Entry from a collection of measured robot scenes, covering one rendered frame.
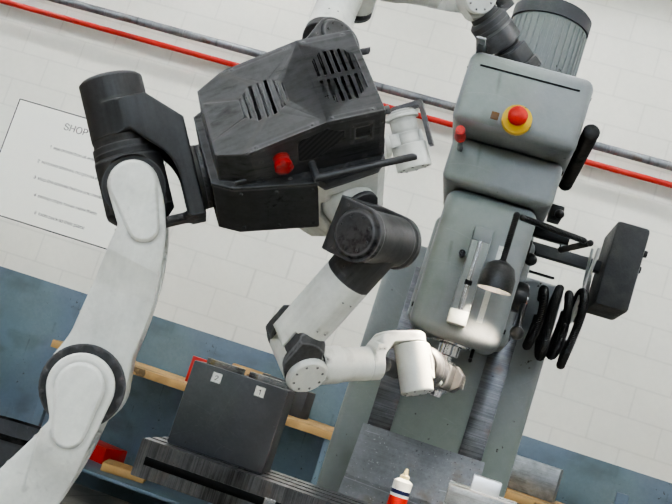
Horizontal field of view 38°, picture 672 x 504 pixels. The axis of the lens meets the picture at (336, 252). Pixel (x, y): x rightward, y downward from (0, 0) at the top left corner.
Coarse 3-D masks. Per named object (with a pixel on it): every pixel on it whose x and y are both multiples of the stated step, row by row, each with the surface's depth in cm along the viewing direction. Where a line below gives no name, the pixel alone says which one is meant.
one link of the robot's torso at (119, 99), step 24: (120, 72) 169; (96, 96) 169; (120, 96) 169; (144, 96) 168; (96, 120) 169; (120, 120) 168; (144, 120) 168; (168, 120) 168; (96, 144) 170; (120, 144) 168; (168, 144) 168; (192, 168) 168; (192, 192) 168; (168, 216) 170; (192, 216) 169
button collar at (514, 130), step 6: (510, 108) 195; (504, 114) 195; (528, 114) 195; (504, 120) 195; (528, 120) 194; (504, 126) 195; (510, 126) 195; (516, 126) 194; (522, 126) 194; (528, 126) 194; (510, 132) 195; (516, 132) 194; (522, 132) 194
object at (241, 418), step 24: (216, 360) 214; (192, 384) 212; (216, 384) 211; (240, 384) 211; (264, 384) 210; (192, 408) 211; (216, 408) 210; (240, 408) 210; (264, 408) 210; (288, 408) 218; (192, 432) 210; (216, 432) 210; (240, 432) 209; (264, 432) 209; (216, 456) 209; (240, 456) 208; (264, 456) 208
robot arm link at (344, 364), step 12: (276, 336) 177; (276, 348) 176; (336, 348) 181; (348, 348) 183; (360, 348) 184; (324, 360) 179; (336, 360) 179; (348, 360) 181; (360, 360) 182; (372, 360) 183; (336, 372) 179; (348, 372) 181; (360, 372) 182; (372, 372) 183; (324, 384) 181
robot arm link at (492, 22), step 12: (456, 0) 216; (468, 0) 208; (480, 0) 208; (492, 0) 209; (504, 0) 214; (468, 12) 212; (480, 12) 209; (492, 12) 212; (504, 12) 213; (480, 24) 213; (492, 24) 212
